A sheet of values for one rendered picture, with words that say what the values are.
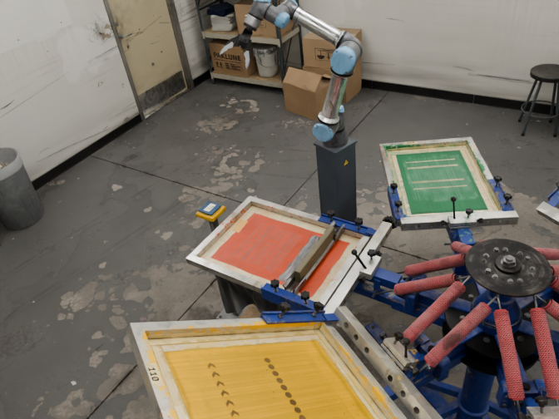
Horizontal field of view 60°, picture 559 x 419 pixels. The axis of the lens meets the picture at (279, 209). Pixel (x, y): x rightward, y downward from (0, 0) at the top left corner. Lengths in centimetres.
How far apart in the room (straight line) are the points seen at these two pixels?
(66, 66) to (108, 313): 281
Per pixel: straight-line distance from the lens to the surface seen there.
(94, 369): 360
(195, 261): 252
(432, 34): 582
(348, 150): 287
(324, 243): 240
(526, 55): 568
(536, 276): 199
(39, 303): 425
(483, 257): 201
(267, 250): 254
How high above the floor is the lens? 267
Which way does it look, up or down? 38 degrees down
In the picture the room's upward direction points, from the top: 8 degrees counter-clockwise
